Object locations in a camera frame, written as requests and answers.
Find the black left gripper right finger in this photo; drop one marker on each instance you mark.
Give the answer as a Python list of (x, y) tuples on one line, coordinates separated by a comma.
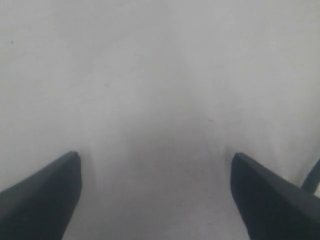
[(271, 207)]

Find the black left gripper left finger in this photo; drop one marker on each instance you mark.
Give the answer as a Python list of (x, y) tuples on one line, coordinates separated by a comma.
[(41, 206)]

